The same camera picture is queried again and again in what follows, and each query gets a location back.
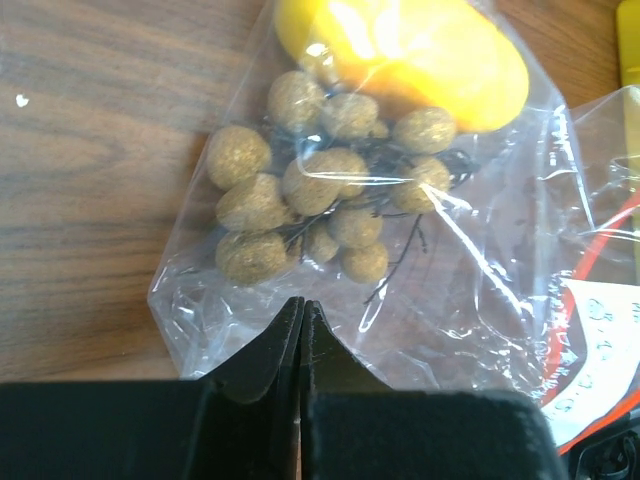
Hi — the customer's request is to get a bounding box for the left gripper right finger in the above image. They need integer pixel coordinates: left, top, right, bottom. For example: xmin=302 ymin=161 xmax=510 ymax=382
xmin=300 ymin=301 xmax=568 ymax=479

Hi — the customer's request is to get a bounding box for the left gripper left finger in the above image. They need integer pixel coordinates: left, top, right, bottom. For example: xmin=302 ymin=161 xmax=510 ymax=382
xmin=1 ymin=297 xmax=304 ymax=479

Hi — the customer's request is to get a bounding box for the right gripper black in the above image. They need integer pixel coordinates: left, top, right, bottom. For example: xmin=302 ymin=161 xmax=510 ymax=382
xmin=563 ymin=419 xmax=639 ymax=480

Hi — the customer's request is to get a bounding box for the clear zip top bag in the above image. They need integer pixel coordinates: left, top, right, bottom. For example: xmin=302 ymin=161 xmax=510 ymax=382
xmin=147 ymin=0 xmax=640 ymax=456

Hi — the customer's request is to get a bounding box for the brown fake longan bunch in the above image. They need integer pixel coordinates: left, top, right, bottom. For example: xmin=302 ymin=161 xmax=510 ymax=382
xmin=204 ymin=70 xmax=479 ymax=293

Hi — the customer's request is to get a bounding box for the yellow orange fake mango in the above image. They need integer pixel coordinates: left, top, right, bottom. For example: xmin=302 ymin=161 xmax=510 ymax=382
xmin=273 ymin=1 xmax=529 ymax=132

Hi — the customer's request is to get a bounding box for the yellow plastic tray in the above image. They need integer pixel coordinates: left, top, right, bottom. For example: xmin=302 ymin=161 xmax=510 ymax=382
xmin=616 ymin=0 xmax=640 ymax=86

